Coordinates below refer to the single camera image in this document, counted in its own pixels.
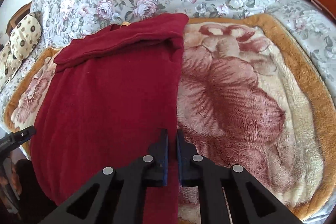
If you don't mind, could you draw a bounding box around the left hand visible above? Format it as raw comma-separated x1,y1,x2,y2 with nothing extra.
0,155,26,214

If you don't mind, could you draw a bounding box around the dark red knit sweater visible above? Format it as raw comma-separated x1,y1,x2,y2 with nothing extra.
30,14,189,223

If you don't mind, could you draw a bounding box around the cream dotted pillow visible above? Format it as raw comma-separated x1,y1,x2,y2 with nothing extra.
1,13,42,90

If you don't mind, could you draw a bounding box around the plush brown floral blanket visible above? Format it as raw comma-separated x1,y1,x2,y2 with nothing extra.
1,14,335,223

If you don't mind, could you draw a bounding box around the wooden chair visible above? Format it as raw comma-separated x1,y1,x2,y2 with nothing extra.
6,2,32,36

